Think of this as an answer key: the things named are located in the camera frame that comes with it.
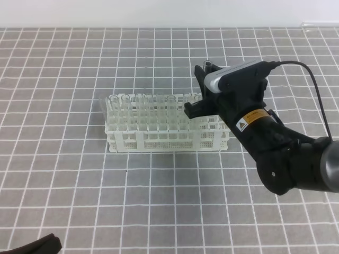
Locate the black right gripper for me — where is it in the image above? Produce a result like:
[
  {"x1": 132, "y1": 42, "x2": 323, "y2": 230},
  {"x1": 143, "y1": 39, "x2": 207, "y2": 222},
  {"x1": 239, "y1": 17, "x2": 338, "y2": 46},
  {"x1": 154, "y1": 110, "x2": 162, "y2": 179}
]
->
[{"x1": 184, "y1": 62, "x2": 267, "y2": 124}]

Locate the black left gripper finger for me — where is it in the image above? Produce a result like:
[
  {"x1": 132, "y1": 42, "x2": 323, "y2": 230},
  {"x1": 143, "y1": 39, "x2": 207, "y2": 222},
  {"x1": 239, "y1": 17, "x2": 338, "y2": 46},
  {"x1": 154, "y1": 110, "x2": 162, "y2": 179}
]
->
[{"x1": 1, "y1": 233, "x2": 62, "y2": 254}]

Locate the clear glass test tube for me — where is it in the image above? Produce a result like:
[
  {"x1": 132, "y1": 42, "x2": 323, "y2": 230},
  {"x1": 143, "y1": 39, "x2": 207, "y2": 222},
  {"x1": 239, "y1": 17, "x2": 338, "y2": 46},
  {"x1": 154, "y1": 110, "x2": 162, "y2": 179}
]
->
[{"x1": 202, "y1": 60, "x2": 213, "y2": 101}]

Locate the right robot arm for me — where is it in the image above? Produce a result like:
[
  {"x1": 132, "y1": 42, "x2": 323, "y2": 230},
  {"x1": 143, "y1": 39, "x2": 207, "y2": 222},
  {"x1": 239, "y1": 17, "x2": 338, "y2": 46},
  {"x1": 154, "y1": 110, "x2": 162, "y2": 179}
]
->
[{"x1": 184, "y1": 60, "x2": 338, "y2": 195}]

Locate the grey checkered tablecloth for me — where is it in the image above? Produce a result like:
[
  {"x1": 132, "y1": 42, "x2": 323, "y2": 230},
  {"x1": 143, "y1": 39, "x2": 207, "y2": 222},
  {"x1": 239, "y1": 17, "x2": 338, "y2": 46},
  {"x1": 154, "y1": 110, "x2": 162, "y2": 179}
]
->
[{"x1": 1, "y1": 27, "x2": 338, "y2": 253}]

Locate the white plastic test tube rack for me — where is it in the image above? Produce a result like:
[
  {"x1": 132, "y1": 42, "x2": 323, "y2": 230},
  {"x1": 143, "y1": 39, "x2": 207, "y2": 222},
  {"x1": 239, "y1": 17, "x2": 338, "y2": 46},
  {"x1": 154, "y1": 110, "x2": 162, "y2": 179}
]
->
[{"x1": 105, "y1": 93, "x2": 230, "y2": 152}]

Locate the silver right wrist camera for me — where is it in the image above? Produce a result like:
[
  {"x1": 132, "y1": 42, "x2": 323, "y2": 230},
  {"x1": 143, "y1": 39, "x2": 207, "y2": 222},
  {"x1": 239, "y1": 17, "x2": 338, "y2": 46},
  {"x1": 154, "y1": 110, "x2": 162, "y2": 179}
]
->
[{"x1": 205, "y1": 60, "x2": 259, "y2": 94}]

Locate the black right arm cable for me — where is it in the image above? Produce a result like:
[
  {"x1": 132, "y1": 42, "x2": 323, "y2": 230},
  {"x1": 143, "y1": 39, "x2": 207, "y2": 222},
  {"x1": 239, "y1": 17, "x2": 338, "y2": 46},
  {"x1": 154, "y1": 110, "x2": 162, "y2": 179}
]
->
[{"x1": 264, "y1": 60, "x2": 334, "y2": 142}]

